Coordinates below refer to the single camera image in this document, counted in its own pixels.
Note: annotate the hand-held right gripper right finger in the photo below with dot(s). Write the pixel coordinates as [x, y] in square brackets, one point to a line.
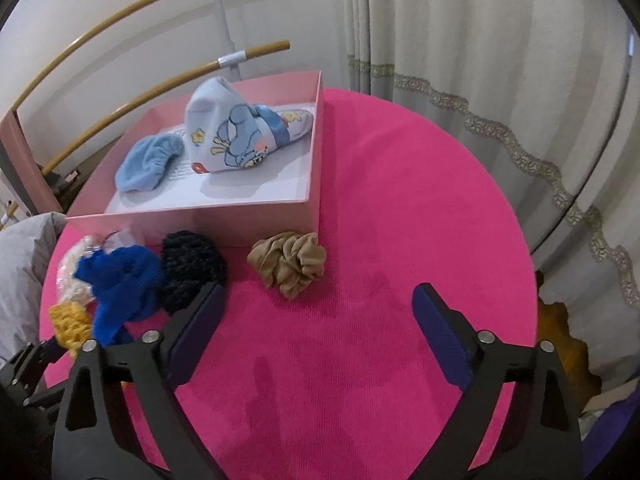
[440, 330]

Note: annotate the beige curtain with lace trim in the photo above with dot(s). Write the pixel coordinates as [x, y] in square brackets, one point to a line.
[475, 35]

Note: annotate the curved wooden rail headboard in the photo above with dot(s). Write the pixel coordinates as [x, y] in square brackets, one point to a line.
[223, 20]

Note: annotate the light blue fleece cloth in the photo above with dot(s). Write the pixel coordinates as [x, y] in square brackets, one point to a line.
[145, 162]

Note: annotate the royal blue scrunchie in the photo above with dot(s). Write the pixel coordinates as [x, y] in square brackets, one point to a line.
[125, 275]

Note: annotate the purple cloth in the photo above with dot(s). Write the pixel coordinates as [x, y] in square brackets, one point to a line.
[615, 425]

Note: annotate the pink flat board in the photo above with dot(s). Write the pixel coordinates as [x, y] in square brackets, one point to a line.
[15, 160]

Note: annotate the pink cardboard box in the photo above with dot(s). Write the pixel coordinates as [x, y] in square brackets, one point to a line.
[250, 225]

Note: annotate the clear sheer scrunchie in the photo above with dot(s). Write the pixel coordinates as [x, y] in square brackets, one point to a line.
[120, 240]

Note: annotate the grey cushion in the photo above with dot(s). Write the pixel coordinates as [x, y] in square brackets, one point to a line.
[25, 260]

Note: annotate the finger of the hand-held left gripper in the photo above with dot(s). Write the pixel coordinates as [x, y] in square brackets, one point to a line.
[30, 367]

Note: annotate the clear plastic bag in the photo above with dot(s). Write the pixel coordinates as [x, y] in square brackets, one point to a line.
[70, 270]

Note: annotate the black knitted scrunchie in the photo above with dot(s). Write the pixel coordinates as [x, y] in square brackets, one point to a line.
[190, 260]

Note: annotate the yellow knitted scrunchie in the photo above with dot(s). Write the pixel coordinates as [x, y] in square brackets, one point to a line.
[70, 325]

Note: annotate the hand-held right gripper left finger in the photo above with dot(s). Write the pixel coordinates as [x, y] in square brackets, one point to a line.
[200, 330]

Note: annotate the tan fabric scrunchie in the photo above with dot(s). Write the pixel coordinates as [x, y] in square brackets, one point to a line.
[290, 265]

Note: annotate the cartoon print light blue cloth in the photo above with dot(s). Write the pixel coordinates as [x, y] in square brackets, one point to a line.
[220, 125]

